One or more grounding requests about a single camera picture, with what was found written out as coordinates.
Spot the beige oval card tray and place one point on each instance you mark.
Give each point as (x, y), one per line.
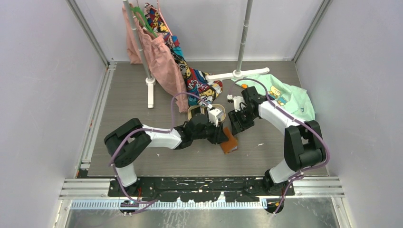
(197, 109)

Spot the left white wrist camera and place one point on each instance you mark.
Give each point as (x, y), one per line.
(215, 115)

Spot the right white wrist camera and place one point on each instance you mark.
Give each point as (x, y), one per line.
(237, 101)

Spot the pink hanging garment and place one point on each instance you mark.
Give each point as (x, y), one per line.
(158, 56)

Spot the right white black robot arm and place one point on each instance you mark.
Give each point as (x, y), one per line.
(304, 147)

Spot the colourful comic print garment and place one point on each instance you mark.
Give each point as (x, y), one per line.
(195, 80)

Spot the white rack stand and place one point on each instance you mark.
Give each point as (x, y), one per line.
(238, 73)
(150, 80)

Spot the green clothes hanger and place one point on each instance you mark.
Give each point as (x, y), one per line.
(143, 20)

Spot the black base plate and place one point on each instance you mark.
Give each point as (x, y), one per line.
(204, 189)

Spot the brown leather card holder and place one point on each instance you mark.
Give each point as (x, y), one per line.
(231, 144)

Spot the left white rack stand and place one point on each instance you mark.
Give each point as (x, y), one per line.
(150, 80)

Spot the mint green garment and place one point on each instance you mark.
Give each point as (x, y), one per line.
(293, 99)

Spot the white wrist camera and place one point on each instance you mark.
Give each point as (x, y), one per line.
(237, 101)
(215, 115)

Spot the right white rack stand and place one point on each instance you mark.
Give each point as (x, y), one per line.
(238, 73)

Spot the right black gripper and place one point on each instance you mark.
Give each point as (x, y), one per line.
(234, 117)

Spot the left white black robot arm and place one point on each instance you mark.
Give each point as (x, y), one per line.
(128, 141)

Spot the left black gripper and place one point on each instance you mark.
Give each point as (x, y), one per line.
(219, 136)

